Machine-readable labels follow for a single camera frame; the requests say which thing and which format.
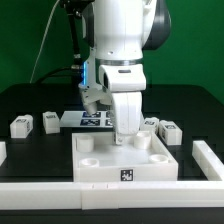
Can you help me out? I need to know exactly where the white square tabletop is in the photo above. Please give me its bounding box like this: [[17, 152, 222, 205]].
[[72, 131, 178, 182]]

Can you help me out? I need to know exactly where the white left fence stub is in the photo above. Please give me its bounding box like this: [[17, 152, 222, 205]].
[[0, 141, 7, 166]]

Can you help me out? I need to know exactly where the black cable bundle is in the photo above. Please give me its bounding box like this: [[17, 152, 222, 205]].
[[34, 0, 88, 84]]

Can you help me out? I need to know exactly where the white right fence bar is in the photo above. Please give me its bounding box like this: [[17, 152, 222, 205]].
[[192, 140, 224, 181]]

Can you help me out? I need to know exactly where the marker tag sheet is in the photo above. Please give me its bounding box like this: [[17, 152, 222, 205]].
[[60, 111, 113, 128]]

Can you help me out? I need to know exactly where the white fence bar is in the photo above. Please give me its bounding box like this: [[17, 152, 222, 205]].
[[192, 140, 224, 181], [0, 181, 224, 210]]

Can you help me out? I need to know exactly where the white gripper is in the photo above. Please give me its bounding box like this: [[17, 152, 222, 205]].
[[99, 64, 146, 145]]

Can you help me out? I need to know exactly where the white front fence bar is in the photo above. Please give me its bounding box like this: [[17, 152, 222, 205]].
[[0, 181, 224, 210]]

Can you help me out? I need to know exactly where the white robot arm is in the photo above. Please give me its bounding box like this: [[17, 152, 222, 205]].
[[79, 0, 171, 145]]

